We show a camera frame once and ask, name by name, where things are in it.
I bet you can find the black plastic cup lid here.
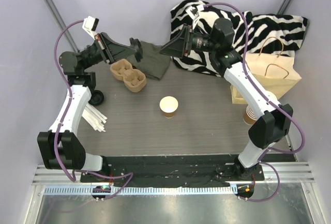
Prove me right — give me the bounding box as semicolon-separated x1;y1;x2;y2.
129;38;143;63

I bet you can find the brown pulp cup carrier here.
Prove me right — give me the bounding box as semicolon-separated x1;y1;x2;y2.
110;59;147;93

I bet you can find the brown paper coffee cup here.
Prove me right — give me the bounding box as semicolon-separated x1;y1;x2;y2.
159;96;178;118

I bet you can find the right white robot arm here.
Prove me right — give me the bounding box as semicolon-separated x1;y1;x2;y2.
160;18;293;180

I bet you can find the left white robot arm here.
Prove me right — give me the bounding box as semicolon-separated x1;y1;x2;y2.
37;32;143;182

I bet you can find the olive green cloth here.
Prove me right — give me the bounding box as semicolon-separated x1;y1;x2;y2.
126;41;171;81

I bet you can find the stack of black lids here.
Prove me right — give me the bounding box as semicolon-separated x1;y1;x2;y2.
88;90;104;106

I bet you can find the zebra print blanket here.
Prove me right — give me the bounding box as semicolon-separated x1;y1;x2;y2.
170;0;310;77

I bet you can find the white wrapped straws bundle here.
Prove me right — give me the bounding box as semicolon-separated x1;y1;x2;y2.
82;103;108;132

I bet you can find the brown paper bag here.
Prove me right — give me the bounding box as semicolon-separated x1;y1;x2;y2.
245;41;302;99

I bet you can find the stack of paper cups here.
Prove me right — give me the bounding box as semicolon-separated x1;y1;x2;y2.
243;91;278;125

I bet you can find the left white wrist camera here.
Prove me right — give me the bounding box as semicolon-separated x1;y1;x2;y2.
82;16;99;38

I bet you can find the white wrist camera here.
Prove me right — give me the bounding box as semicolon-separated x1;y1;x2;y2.
82;16;99;38
186;5;204;29

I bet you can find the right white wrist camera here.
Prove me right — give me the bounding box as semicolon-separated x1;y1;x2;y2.
186;5;204;29

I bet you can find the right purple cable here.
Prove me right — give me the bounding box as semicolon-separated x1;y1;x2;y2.
203;2;306;202

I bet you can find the purple cable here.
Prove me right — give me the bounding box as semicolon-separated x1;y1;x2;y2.
203;2;306;202
53;19;134;201

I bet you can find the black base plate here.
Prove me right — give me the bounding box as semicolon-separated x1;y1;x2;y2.
76;154;264;188

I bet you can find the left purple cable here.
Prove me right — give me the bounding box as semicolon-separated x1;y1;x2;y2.
53;19;134;201

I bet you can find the aluminium rail frame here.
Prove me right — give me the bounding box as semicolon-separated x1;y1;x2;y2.
24;48;318;224

